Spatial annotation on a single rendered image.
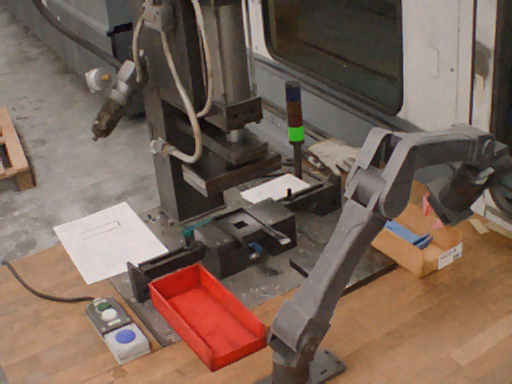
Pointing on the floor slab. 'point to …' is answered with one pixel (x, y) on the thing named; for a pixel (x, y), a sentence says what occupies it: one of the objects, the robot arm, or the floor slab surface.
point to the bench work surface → (55, 265)
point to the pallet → (13, 153)
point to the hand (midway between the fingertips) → (430, 220)
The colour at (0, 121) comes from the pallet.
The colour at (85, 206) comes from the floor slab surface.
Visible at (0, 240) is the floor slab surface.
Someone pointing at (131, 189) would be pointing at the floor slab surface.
